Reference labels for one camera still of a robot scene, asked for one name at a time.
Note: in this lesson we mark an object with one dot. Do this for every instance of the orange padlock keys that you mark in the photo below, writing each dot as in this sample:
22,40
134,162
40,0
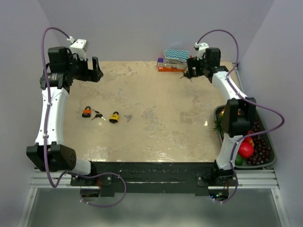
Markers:
98,114

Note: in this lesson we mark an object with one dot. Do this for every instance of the silver yellow padlock keys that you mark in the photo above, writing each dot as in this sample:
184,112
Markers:
128,117

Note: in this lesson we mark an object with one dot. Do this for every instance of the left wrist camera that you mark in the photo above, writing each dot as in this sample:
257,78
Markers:
79,47

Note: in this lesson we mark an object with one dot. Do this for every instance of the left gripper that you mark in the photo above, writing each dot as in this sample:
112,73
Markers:
93,75

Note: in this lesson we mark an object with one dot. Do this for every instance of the green plastic leaves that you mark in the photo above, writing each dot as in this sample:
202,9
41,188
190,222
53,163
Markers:
218,126

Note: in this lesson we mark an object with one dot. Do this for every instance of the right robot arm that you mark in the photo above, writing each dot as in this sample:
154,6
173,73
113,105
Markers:
238,116

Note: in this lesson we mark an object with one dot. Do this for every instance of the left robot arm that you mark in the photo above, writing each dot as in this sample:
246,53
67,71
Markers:
49,153

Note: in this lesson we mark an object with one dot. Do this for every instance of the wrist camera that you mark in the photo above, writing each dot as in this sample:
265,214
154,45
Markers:
200,48
79,47

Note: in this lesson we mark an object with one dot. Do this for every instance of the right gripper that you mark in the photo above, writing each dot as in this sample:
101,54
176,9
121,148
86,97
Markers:
193,63

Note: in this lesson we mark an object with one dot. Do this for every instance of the orange box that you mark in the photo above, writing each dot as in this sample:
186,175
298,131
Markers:
162,66

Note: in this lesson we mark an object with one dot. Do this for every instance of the green mango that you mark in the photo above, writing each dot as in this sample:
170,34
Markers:
238,160

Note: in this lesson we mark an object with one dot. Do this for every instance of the blue zigzag sponge pack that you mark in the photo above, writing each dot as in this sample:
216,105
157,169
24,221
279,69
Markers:
176,56

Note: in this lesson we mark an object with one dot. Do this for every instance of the orange padlock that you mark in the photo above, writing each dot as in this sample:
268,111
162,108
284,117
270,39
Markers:
86,112

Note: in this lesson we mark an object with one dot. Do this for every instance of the dark grapes bunch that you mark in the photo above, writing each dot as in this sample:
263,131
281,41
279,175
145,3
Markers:
262,150

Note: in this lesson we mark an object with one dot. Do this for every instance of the grey fruit tray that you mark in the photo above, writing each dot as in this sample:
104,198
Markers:
218,112

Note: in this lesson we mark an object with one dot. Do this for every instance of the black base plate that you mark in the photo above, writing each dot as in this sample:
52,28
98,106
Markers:
198,178

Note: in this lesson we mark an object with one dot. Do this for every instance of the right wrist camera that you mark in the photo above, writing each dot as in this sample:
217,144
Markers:
200,48

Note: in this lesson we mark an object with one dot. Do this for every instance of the yellow padlock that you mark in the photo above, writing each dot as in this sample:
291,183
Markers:
114,118

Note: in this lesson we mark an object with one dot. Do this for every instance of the aluminium rail frame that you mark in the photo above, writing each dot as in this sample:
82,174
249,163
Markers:
172,122

